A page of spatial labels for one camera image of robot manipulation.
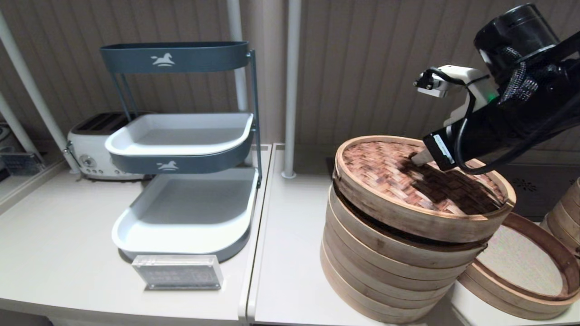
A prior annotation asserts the small woven bamboo steamer lid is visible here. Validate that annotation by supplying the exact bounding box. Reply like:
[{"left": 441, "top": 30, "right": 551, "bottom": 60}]
[{"left": 334, "top": 135, "right": 517, "bottom": 245}]

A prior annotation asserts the bamboo steamer stack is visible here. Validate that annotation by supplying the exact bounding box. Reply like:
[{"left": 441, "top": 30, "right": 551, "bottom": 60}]
[{"left": 541, "top": 177, "right": 580, "bottom": 255}]

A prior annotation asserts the low bamboo steamer base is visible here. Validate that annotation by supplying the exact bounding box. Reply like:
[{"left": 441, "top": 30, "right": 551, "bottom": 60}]
[{"left": 458, "top": 213, "right": 580, "bottom": 321}]

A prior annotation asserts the white metal support pole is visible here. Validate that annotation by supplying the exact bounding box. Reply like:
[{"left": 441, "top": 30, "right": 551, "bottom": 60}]
[
  {"left": 0, "top": 9, "right": 82, "bottom": 175},
  {"left": 226, "top": 0, "right": 251, "bottom": 113},
  {"left": 281, "top": 0, "right": 302, "bottom": 180},
  {"left": 0, "top": 93, "right": 39, "bottom": 157}
]

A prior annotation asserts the blue-grey oval rack shelf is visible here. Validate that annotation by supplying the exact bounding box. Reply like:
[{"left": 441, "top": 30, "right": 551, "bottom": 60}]
[{"left": 100, "top": 42, "right": 250, "bottom": 75}]

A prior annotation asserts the white-lined blue-grey rack tray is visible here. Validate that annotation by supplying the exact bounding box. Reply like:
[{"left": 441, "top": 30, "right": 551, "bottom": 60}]
[
  {"left": 111, "top": 168, "right": 260, "bottom": 263},
  {"left": 105, "top": 112, "right": 254, "bottom": 175}
]

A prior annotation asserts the clear acrylic warning sign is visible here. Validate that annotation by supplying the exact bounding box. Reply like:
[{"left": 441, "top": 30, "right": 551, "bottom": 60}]
[{"left": 131, "top": 254, "right": 224, "bottom": 291}]

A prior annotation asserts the white retro toaster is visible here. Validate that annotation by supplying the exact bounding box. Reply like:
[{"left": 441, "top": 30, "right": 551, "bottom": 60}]
[{"left": 66, "top": 112, "right": 145, "bottom": 182}]

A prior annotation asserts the small dark acrylic sign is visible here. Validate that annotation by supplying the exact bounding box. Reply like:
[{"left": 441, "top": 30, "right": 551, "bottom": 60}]
[{"left": 0, "top": 153, "right": 46, "bottom": 178}]

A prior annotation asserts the black camera cable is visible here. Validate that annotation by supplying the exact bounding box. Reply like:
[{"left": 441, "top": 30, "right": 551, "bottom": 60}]
[{"left": 424, "top": 67, "right": 580, "bottom": 176}]

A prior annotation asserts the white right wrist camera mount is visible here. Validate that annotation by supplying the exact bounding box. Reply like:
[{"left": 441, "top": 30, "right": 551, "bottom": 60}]
[{"left": 414, "top": 65, "right": 499, "bottom": 128}]

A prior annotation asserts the braided black cable sleeve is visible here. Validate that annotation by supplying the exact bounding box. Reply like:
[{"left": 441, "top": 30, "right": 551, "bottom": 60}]
[{"left": 498, "top": 47, "right": 539, "bottom": 104}]

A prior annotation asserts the blue-grey metal rack frame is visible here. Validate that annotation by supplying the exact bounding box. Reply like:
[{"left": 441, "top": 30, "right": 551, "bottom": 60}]
[{"left": 110, "top": 50, "right": 263, "bottom": 189}]

